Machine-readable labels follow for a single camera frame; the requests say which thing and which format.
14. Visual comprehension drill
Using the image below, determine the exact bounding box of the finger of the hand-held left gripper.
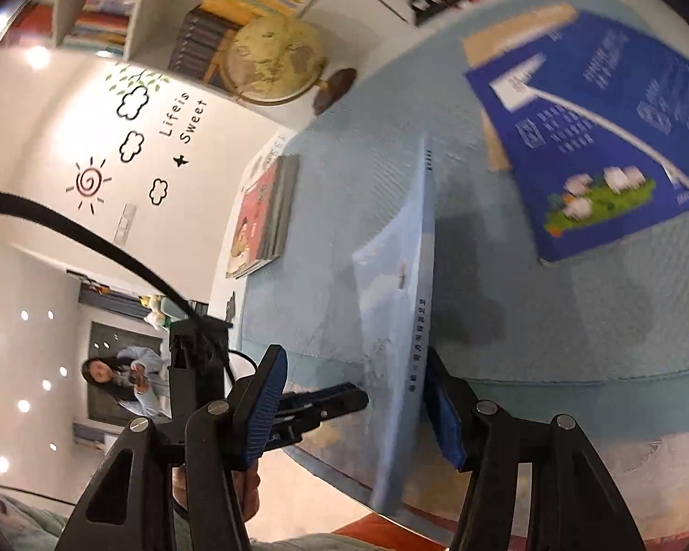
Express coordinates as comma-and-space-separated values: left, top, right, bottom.
280, 382, 370, 424
267, 415, 323, 450

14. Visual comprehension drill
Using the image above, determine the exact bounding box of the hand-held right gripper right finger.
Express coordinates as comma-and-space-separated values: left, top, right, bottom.
425, 347, 646, 551

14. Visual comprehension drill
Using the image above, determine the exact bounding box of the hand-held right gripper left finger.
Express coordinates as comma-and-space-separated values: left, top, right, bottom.
54, 344, 289, 551

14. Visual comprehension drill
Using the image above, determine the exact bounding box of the light blue book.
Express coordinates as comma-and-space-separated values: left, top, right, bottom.
351, 138, 437, 514

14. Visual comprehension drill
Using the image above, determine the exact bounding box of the stack of books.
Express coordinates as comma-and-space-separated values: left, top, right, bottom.
226, 154, 300, 279

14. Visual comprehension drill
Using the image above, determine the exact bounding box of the person's left forearm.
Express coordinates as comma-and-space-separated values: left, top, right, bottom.
0, 482, 179, 551

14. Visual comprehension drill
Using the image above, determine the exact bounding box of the row of dark shelf books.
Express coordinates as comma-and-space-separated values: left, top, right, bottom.
166, 8, 247, 93

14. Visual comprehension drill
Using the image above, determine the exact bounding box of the row of colourful shelf books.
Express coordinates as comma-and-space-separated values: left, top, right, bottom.
63, 0, 150, 50

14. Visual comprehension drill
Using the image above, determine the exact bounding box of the person's left hand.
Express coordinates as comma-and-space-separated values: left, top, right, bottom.
172, 459, 263, 532

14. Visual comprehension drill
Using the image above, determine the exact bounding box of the light blue quilted mat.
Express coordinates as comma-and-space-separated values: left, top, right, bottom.
232, 0, 689, 472

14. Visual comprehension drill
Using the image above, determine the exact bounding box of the yellow desk globe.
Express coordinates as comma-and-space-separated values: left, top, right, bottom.
218, 14, 358, 116

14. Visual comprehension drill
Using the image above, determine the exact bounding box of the white bookshelf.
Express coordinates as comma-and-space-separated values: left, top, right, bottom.
11, 0, 345, 104

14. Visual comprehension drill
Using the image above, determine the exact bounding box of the white light switch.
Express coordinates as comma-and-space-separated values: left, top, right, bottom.
115, 202, 137, 242

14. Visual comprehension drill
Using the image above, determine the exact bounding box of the black cable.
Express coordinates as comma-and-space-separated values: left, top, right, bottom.
0, 188, 230, 328

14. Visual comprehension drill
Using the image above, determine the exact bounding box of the sun wall sticker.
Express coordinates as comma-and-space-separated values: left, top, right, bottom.
66, 157, 112, 216

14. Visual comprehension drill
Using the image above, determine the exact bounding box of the lettering wall sticker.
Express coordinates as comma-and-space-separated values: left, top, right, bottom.
157, 92, 210, 144

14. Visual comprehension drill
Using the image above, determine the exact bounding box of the green leaf wall sticker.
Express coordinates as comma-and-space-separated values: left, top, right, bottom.
106, 66, 170, 93

